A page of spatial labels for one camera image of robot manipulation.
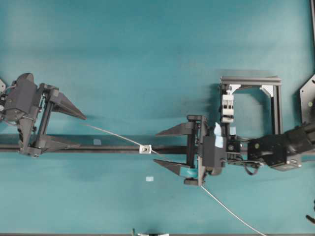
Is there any black aluminium frame stand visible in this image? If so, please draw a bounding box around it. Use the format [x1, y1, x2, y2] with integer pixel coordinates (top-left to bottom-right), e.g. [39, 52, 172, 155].
[220, 76, 283, 136]

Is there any pale tape piece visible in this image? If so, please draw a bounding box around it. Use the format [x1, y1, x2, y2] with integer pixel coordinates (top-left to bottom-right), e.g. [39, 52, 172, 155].
[146, 176, 154, 182]

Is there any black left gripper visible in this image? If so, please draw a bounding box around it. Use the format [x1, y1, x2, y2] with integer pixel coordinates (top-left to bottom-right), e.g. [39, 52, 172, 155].
[3, 73, 86, 156]

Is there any white clamp block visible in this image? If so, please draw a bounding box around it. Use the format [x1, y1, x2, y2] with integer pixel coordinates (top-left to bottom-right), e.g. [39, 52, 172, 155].
[221, 94, 234, 123]

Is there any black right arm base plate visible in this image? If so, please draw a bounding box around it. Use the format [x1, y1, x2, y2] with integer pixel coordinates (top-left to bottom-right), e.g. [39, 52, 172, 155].
[300, 75, 315, 123]

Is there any silver metal fitting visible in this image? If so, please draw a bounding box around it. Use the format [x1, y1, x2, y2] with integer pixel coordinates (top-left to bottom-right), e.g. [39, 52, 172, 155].
[139, 145, 152, 154]

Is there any thin white wire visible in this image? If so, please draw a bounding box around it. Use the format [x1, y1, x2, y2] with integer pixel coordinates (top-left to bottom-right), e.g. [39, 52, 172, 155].
[80, 122, 268, 236]

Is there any black aluminium rail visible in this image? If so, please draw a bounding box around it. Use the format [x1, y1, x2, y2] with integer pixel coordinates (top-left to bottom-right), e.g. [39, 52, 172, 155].
[0, 134, 187, 157]

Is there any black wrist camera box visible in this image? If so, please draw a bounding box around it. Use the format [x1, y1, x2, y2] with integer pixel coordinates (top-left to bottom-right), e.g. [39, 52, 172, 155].
[202, 135, 226, 176]

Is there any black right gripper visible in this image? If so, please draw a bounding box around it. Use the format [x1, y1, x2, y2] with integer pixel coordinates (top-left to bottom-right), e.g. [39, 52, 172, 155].
[153, 115, 226, 186]

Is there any black frame border rail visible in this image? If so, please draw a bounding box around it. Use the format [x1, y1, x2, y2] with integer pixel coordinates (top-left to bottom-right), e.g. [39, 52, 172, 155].
[310, 0, 315, 44]

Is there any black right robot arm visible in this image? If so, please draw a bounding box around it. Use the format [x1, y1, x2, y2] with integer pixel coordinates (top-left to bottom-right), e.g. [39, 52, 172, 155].
[154, 115, 315, 186]

